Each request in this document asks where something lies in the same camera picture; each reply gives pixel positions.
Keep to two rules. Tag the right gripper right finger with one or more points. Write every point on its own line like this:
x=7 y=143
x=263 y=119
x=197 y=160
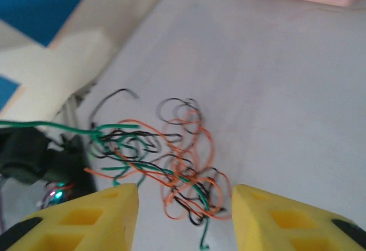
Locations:
x=271 y=228

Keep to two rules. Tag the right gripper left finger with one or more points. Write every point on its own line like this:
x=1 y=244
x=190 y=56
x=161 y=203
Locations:
x=85 y=225

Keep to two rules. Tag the aluminium frame side rail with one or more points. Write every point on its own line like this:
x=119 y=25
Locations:
x=73 y=102

